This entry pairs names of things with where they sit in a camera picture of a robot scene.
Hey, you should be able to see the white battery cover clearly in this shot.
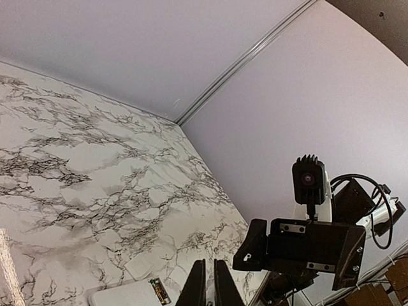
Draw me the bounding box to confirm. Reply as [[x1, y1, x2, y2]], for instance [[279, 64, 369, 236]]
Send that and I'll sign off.
[[124, 254, 153, 280]]

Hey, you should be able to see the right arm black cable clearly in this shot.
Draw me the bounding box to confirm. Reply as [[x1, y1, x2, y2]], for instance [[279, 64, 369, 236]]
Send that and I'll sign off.
[[330, 173, 396, 250]]

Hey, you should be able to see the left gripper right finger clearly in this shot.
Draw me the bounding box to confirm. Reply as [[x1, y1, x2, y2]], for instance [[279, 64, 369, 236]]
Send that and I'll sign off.
[[214, 259, 245, 306]]

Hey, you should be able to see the white remote control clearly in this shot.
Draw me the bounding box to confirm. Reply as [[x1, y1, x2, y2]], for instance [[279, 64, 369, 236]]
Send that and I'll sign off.
[[89, 277, 175, 306]]

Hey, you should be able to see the battery in remote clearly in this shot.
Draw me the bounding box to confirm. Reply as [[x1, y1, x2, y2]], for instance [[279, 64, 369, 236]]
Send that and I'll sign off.
[[148, 277, 171, 305]]

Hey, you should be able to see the right aluminium frame post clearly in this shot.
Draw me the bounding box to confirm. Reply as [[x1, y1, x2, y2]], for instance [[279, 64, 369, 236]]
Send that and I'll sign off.
[[174, 0, 317, 126]]

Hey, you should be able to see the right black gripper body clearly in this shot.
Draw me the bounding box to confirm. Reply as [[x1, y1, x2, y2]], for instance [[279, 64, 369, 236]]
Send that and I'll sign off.
[[266, 218, 347, 287]]

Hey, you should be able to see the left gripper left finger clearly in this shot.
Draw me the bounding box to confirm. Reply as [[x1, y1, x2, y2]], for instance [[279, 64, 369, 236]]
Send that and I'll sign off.
[[180, 259, 206, 306]]

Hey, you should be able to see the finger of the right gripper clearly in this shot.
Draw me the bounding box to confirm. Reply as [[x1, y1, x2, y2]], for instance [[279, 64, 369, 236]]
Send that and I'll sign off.
[[233, 219, 271, 272], [332, 226, 366, 291]]

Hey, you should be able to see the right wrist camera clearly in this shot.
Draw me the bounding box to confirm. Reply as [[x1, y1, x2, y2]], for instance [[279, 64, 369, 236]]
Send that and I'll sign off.
[[292, 154, 332, 222]]

